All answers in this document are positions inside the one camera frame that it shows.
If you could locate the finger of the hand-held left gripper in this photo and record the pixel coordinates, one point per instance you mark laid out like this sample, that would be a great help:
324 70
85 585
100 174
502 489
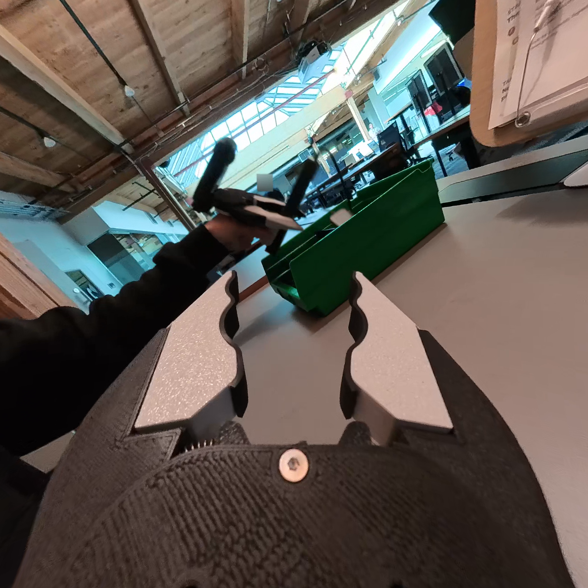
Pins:
341 218
275 216

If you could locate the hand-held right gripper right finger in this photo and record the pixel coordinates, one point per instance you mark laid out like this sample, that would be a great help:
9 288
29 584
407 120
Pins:
399 376

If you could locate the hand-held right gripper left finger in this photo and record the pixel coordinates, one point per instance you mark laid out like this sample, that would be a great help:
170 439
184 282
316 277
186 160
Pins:
193 367

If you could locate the green plastic bin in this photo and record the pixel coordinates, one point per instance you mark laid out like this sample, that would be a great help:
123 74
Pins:
367 257

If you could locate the person's left forearm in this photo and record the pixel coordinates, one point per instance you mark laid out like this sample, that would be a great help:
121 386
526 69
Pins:
92 344

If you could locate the person's left hand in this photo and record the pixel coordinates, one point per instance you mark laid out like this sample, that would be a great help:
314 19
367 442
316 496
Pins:
234 234

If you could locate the white ceiling projector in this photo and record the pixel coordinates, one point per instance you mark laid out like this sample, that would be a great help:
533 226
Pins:
314 62

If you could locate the instruction sheet on wooden stand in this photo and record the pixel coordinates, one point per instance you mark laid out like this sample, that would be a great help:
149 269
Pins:
480 69

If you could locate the person's dark clothing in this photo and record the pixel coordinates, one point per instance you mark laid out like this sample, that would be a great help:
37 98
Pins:
18 514

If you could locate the printed instruction sheet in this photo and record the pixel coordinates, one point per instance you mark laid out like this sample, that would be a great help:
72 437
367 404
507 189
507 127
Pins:
551 69

